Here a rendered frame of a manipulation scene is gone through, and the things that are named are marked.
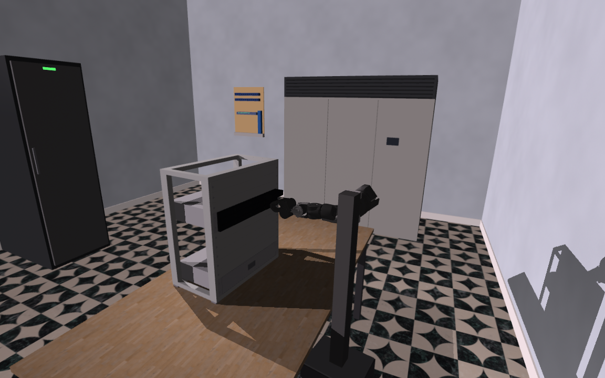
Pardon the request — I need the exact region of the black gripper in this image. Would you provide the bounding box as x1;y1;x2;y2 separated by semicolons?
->
270;198;300;219

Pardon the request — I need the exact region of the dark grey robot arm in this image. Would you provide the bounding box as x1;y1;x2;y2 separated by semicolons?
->
293;184;379;223

